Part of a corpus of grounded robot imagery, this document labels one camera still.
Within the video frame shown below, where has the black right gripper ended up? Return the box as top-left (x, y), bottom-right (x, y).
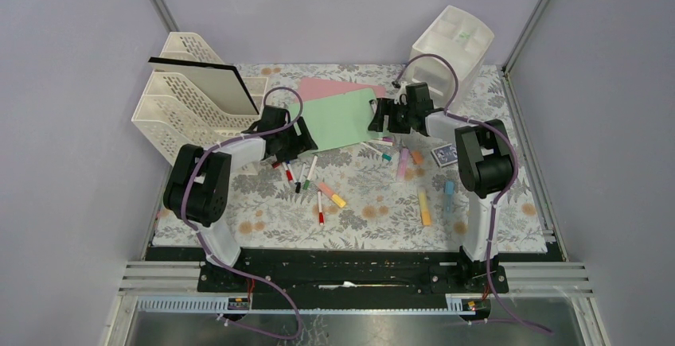
top-left (367, 98), bottom-right (416, 134)

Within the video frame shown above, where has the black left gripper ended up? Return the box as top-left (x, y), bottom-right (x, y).
top-left (275, 116), bottom-right (317, 162)

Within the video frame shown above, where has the green clipboard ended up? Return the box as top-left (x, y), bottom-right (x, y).
top-left (301, 88), bottom-right (388, 151)

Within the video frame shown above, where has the pink clipboard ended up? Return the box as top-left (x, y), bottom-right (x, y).
top-left (298, 77), bottom-right (386, 102)

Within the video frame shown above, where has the white binder folder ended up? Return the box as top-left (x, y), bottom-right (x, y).
top-left (148, 56), bottom-right (259, 115)

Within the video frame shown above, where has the white plastic drawer organizer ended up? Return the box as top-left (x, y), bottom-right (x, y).
top-left (404, 6), bottom-right (494, 114)

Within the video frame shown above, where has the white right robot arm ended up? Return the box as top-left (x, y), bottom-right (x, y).
top-left (368, 83), bottom-right (519, 292)

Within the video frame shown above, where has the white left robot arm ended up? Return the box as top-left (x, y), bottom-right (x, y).
top-left (162, 106), bottom-right (318, 291)

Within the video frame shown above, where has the teal capped marker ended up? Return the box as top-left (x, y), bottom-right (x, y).
top-left (361, 142), bottom-right (392, 161)

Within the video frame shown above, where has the black tipped marker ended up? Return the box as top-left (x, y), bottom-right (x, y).
top-left (295, 163), bottom-right (306, 193)

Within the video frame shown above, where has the green capped marker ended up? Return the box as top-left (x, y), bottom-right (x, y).
top-left (302, 155), bottom-right (318, 190)

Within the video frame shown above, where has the pink yellow highlighter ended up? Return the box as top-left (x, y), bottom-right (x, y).
top-left (317, 182), bottom-right (346, 208)

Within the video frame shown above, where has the blue playing card box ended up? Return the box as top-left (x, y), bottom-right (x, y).
top-left (431, 144), bottom-right (458, 168)

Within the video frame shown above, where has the red marker pen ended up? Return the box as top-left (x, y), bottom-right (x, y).
top-left (317, 191), bottom-right (325, 226)

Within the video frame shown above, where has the blue highlighter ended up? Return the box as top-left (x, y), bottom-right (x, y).
top-left (443, 181), bottom-right (455, 222)

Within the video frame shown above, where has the yellow orange highlighter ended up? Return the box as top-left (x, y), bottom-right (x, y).
top-left (417, 188), bottom-right (432, 226)

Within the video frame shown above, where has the white perforated file rack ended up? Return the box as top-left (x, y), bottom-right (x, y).
top-left (131, 32), bottom-right (268, 164)

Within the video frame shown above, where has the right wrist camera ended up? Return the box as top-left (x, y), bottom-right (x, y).
top-left (392, 80), bottom-right (408, 105)

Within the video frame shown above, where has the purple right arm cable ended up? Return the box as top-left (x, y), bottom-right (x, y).
top-left (394, 53), bottom-right (555, 336)

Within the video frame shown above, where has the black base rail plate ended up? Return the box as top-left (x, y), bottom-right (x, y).
top-left (197, 249), bottom-right (509, 309)

